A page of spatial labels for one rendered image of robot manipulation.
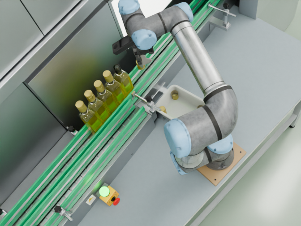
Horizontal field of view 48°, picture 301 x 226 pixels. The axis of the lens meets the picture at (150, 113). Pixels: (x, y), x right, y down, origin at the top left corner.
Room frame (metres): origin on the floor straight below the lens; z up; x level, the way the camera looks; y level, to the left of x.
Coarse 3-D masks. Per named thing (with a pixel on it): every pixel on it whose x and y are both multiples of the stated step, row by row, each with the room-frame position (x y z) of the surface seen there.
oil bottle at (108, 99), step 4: (108, 92) 0.87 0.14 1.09; (96, 96) 0.88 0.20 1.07; (100, 96) 0.86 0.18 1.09; (104, 96) 0.85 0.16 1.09; (108, 96) 0.86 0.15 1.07; (112, 96) 0.86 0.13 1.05; (104, 100) 0.84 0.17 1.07; (108, 100) 0.85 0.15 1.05; (112, 100) 0.86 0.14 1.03; (108, 104) 0.84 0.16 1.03; (112, 104) 0.85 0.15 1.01; (116, 104) 0.86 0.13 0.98; (108, 108) 0.84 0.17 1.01; (112, 108) 0.85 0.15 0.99; (116, 108) 0.86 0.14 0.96; (112, 112) 0.84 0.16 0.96
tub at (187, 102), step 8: (168, 88) 0.94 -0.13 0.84; (176, 88) 0.93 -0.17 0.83; (168, 96) 0.91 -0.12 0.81; (184, 96) 0.89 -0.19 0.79; (192, 96) 0.85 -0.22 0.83; (160, 104) 0.88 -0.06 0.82; (168, 104) 0.89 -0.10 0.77; (176, 104) 0.87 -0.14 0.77; (184, 104) 0.86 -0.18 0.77; (192, 104) 0.84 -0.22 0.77; (200, 104) 0.80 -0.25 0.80; (160, 112) 0.82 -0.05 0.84; (168, 112) 0.85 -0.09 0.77; (176, 112) 0.83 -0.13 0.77; (184, 112) 0.81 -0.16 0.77
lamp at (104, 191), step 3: (102, 189) 0.55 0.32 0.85; (105, 189) 0.54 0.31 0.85; (108, 189) 0.54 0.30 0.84; (99, 192) 0.54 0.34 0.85; (102, 192) 0.54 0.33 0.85; (105, 192) 0.53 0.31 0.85; (108, 192) 0.53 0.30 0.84; (102, 195) 0.53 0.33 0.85; (105, 195) 0.52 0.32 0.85; (108, 195) 0.52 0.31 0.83
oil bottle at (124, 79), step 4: (124, 72) 0.94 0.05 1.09; (116, 76) 0.93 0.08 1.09; (120, 76) 0.92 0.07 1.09; (124, 76) 0.92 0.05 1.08; (128, 76) 0.93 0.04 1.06; (120, 80) 0.91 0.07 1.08; (124, 80) 0.91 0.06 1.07; (128, 80) 0.92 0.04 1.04; (124, 84) 0.91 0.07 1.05; (128, 84) 0.92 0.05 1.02; (132, 84) 0.93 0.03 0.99; (124, 88) 0.91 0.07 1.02; (128, 88) 0.91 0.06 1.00; (132, 88) 0.93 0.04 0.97; (128, 92) 0.91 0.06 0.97
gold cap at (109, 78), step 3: (105, 72) 0.92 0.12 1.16; (108, 72) 0.91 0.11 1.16; (105, 75) 0.90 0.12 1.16; (108, 75) 0.90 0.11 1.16; (111, 75) 0.90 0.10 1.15; (105, 78) 0.90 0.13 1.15; (108, 78) 0.89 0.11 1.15; (111, 78) 0.90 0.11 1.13; (108, 81) 0.89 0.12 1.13; (111, 81) 0.89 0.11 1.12
